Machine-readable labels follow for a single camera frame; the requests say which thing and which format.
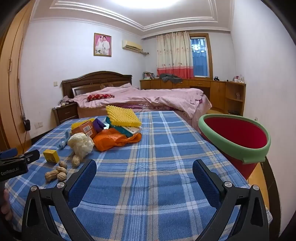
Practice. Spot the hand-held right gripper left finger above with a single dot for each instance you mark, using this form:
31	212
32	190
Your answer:
83	183

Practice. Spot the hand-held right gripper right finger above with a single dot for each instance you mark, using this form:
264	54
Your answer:
205	183

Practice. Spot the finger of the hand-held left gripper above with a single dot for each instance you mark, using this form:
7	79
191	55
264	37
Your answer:
29	155
8	153

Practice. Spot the orange cardboard box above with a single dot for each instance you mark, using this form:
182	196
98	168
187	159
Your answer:
83	128

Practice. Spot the red bin with green rim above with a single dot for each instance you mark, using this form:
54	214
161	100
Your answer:
235	136

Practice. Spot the person's left hand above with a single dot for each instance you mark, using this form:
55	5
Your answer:
6	205

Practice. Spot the small yellow box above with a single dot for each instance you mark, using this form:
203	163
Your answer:
50	155

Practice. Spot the black hanging device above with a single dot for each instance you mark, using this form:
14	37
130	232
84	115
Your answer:
27	125

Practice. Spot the blue tube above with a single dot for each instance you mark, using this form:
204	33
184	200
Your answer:
63	141

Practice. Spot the orange plastic bag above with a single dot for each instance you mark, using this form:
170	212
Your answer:
108	141

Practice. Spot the dark wooden nightstand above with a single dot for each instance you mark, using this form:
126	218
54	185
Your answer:
66	113

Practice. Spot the yellow plastic wrapper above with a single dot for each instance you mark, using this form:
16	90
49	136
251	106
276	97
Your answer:
76	125

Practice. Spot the purple box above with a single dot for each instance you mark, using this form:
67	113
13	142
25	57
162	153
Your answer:
99	125

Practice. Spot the wooden wardrobe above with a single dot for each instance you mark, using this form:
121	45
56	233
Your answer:
11	92

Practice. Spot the blue plaid cloth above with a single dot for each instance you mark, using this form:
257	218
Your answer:
150	150

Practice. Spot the purple cloth pile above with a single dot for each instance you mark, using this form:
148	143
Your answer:
64	101

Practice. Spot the teal box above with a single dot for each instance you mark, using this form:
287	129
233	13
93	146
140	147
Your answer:
115	126

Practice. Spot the flat black shelf item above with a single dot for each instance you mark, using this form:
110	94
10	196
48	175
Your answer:
233	112

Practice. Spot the yellow bumpy foam pad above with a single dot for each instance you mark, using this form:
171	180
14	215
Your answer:
122	115

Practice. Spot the red patterned pillow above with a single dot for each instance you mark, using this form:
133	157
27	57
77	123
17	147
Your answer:
100	97

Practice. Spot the wooden desk cabinet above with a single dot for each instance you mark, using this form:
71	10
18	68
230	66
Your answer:
217	89

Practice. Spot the dark wooden bed headboard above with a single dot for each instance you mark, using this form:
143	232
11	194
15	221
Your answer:
97	80

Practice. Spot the bed with pink blanket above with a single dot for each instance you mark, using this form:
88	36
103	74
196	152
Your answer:
148	95

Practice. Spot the grey clothes pile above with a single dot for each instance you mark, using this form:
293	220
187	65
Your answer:
171	78

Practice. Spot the pictures on desk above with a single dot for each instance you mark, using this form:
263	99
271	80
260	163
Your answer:
148	76

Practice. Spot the wooden framed window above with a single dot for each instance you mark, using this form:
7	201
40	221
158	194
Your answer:
200	58

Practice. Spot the floral curtain with red hem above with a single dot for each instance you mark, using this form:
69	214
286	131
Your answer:
173	55

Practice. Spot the white air conditioner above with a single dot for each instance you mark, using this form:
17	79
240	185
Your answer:
131	45

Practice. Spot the white wall socket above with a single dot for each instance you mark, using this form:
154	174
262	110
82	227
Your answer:
38	125

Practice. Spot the framed wall photo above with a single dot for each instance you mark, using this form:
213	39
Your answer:
102	44

